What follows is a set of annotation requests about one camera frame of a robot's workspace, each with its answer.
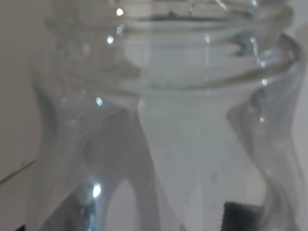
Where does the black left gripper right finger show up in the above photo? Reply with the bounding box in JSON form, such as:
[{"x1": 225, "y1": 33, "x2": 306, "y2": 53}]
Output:
[{"x1": 220, "y1": 202, "x2": 263, "y2": 231}]

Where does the clear plastic water bottle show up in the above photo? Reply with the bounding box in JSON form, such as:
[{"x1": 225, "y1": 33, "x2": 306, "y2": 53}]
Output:
[{"x1": 26, "y1": 0, "x2": 308, "y2": 231}]

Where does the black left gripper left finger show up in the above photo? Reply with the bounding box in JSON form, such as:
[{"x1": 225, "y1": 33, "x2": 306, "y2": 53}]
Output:
[{"x1": 15, "y1": 224, "x2": 26, "y2": 231}]

